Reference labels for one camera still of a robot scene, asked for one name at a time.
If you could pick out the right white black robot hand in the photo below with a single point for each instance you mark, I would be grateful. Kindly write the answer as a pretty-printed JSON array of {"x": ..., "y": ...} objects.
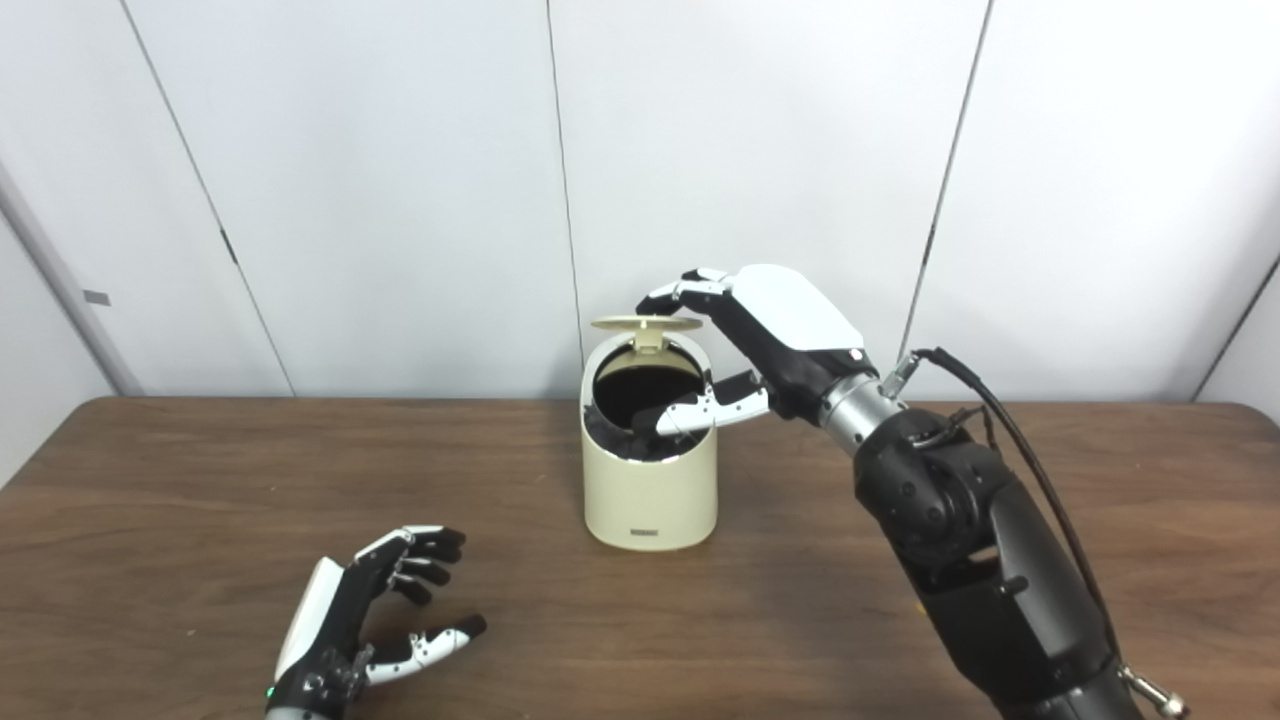
[{"x": 790, "y": 320}]

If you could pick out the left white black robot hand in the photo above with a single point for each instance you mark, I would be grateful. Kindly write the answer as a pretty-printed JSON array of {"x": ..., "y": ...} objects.
[{"x": 325, "y": 630}]

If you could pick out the cream round bin lid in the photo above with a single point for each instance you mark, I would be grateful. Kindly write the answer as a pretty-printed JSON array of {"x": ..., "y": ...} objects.
[{"x": 645, "y": 324}]

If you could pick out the cream-colored desktop bin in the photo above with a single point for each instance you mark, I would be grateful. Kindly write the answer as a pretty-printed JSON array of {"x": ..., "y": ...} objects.
[{"x": 650, "y": 495}]

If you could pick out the black bin liner bag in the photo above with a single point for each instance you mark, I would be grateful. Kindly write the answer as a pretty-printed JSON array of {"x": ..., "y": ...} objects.
[{"x": 625, "y": 390}]

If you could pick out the black wall panel hinge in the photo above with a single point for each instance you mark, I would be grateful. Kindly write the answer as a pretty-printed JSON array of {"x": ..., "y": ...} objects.
[
  {"x": 229, "y": 246},
  {"x": 931, "y": 245}
]

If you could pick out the small gray wall label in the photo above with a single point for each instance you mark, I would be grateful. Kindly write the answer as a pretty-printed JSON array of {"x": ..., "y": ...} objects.
[{"x": 97, "y": 298}]

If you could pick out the gray wall corner trim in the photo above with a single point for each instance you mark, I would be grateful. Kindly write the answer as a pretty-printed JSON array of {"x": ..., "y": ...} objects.
[{"x": 70, "y": 300}]

